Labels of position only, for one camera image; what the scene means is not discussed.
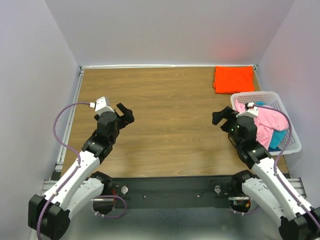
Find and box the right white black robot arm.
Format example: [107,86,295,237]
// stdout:
[212,103,320,240]

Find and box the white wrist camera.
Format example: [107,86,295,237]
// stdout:
[89,96,115,116]
[235,102,259,118]

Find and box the pink t shirt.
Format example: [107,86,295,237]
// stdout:
[234,100,289,150]

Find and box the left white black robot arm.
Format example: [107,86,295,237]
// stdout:
[28,100,135,240]

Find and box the teal t shirt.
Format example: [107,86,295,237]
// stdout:
[254,101,288,152]

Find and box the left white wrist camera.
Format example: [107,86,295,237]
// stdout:
[89,96,115,116]

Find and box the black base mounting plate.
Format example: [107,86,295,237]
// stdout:
[102,175,250,209]

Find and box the white plastic laundry basket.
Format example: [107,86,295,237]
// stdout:
[230,91,302,156]

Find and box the orange t shirt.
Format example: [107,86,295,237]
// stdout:
[212,66,255,94]

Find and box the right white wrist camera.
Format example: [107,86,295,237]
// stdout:
[235,102,259,118]

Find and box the aluminium frame rail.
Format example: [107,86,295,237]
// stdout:
[41,180,61,200]

